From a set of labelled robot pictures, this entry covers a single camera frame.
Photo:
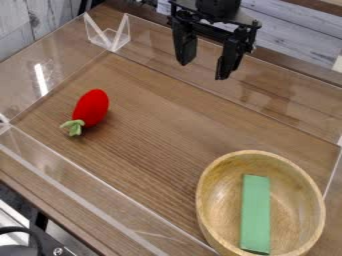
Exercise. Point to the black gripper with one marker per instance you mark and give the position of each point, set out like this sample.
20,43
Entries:
212,18

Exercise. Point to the red plush strawberry toy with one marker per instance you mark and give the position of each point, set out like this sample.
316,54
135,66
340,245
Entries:
88,113

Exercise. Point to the clear acrylic tray walls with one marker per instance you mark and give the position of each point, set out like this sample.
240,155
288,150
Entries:
119,184

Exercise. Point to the wooden bowl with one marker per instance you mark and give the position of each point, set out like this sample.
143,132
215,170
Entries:
296,207

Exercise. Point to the green rectangular block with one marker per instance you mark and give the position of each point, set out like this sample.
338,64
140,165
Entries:
255,215

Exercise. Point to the black table leg bracket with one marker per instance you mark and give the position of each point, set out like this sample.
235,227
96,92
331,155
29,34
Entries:
52,247

